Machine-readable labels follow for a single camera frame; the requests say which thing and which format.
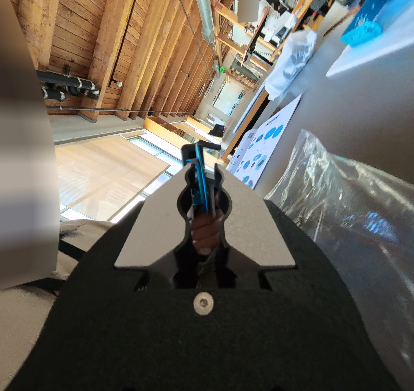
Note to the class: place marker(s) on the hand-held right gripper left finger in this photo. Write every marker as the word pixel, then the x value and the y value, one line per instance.
pixel 152 235

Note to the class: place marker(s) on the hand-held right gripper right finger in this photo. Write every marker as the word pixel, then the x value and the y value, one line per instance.
pixel 258 235

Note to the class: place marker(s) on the blue round metal plate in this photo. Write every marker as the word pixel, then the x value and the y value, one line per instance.
pixel 203 184

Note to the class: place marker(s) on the blue metal servo bracket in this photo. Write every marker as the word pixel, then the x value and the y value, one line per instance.
pixel 189 154

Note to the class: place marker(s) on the clear plastic bag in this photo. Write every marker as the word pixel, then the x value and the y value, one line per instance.
pixel 355 219

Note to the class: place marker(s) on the grey desk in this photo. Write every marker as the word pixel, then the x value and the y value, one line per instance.
pixel 355 106

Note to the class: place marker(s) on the person's left hand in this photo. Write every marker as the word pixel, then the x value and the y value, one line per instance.
pixel 207 232

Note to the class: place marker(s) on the white instruction manual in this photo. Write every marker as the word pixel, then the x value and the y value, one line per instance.
pixel 284 116

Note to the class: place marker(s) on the black ceiling pipes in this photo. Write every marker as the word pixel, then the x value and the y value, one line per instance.
pixel 71 83

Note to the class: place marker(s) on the white plastic wrap bundle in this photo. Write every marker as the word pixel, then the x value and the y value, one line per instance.
pixel 291 61

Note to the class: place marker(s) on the white foam sheet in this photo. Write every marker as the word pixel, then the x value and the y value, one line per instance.
pixel 381 41

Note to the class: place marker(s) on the silver corrugated air duct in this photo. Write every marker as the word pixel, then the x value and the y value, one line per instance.
pixel 203 2

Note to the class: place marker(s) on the blue metal U bracket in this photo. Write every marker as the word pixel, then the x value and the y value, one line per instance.
pixel 378 9

